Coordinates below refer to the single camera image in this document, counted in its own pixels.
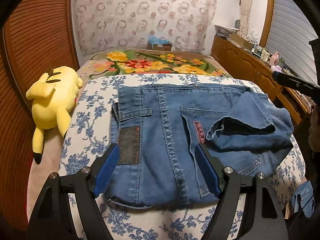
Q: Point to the yellow Pikachu plush toy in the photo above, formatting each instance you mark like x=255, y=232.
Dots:
x=53, y=98

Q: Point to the pink bottle on cabinet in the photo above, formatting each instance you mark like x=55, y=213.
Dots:
x=274, y=59

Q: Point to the grey window shutter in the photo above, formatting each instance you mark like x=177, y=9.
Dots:
x=289, y=35

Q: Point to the brown louvered wardrobe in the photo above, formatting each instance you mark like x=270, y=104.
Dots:
x=36, y=35

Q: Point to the blue denim jeans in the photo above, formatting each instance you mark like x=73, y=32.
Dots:
x=157, y=128

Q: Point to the colourful floral blanket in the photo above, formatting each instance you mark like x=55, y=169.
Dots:
x=141, y=61

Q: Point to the blue floral white bedsheet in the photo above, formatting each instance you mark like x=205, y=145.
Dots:
x=89, y=136

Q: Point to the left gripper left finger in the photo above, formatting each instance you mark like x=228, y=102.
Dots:
x=51, y=217

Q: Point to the wooden sideboard cabinet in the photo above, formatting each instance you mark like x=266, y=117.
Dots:
x=244, y=66

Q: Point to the patterned sheer curtain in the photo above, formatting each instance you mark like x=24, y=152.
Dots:
x=102, y=25

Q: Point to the stack of papers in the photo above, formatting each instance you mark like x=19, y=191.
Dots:
x=225, y=31

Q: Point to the cardboard box with blue bag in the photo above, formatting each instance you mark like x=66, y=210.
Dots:
x=155, y=43

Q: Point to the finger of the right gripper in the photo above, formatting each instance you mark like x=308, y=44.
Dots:
x=296, y=83

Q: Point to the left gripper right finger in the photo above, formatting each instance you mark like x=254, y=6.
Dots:
x=262, y=217

